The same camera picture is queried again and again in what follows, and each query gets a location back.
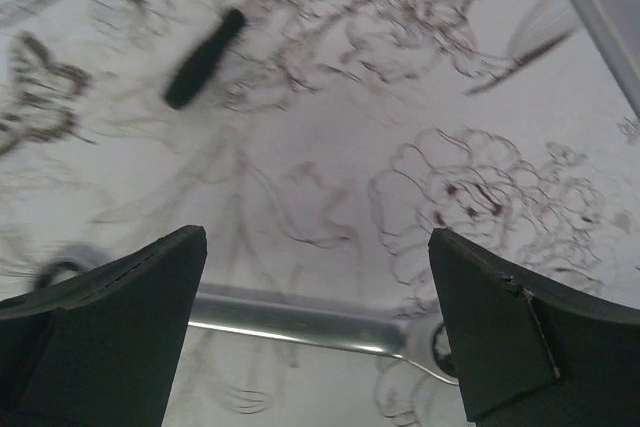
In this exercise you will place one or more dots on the small black screwdriver bit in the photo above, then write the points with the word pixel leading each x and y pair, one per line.
pixel 200 65

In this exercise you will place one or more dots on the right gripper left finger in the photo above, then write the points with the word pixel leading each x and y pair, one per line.
pixel 39 390

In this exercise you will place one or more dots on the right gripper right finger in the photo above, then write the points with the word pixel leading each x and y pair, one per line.
pixel 528 350

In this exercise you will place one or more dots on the ratchet wrench tool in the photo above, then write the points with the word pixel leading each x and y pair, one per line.
pixel 300 317

